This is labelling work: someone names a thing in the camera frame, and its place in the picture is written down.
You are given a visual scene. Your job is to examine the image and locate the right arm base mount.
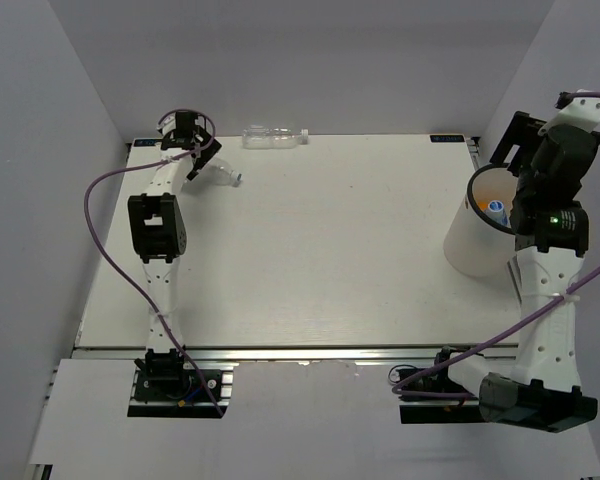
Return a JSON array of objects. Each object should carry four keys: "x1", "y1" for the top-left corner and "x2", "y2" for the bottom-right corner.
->
[{"x1": 398, "y1": 368, "x2": 485, "y2": 425}]

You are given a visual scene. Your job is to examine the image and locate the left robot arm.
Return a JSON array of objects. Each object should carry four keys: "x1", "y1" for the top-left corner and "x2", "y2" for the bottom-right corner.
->
[{"x1": 127, "y1": 109, "x2": 217, "y2": 401}]

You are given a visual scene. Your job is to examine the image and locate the white bin black rim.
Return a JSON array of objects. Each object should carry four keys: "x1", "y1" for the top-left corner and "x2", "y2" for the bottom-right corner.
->
[{"x1": 443, "y1": 165, "x2": 517, "y2": 278}]

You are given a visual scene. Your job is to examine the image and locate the black logo sticker right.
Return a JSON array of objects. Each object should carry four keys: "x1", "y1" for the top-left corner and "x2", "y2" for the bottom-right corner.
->
[{"x1": 429, "y1": 134, "x2": 466, "y2": 143}]

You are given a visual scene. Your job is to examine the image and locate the black logo sticker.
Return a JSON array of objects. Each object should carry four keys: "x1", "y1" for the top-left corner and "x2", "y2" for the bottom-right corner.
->
[
  {"x1": 429, "y1": 134, "x2": 466, "y2": 143},
  {"x1": 132, "y1": 138, "x2": 161, "y2": 148}
]

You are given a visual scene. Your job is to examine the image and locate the black logo sticker left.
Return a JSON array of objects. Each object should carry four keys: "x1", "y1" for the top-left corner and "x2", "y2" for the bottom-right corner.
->
[{"x1": 132, "y1": 138, "x2": 161, "y2": 148}]

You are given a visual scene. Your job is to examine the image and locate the blue label bottle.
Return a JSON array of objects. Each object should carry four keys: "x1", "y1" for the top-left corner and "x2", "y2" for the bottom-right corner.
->
[{"x1": 484, "y1": 200, "x2": 509, "y2": 228}]

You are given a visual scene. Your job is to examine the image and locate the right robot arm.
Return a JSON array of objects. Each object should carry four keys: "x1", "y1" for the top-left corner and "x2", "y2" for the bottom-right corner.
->
[{"x1": 431, "y1": 112, "x2": 600, "y2": 433}]

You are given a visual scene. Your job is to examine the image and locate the aluminium table rail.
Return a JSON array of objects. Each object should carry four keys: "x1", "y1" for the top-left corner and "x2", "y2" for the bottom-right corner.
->
[{"x1": 70, "y1": 344, "x2": 517, "y2": 364}]

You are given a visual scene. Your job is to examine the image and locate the clear bottle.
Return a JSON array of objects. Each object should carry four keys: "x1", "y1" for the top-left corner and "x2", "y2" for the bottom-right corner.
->
[
  {"x1": 198, "y1": 158, "x2": 242, "y2": 188},
  {"x1": 242, "y1": 126, "x2": 309, "y2": 150}
]

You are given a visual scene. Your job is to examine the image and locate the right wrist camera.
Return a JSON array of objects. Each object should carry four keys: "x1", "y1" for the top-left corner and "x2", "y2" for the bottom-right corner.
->
[{"x1": 538, "y1": 90, "x2": 600, "y2": 136}]

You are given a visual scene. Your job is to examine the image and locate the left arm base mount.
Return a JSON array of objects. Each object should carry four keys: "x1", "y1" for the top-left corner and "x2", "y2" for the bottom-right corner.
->
[{"x1": 127, "y1": 359, "x2": 229, "y2": 419}]

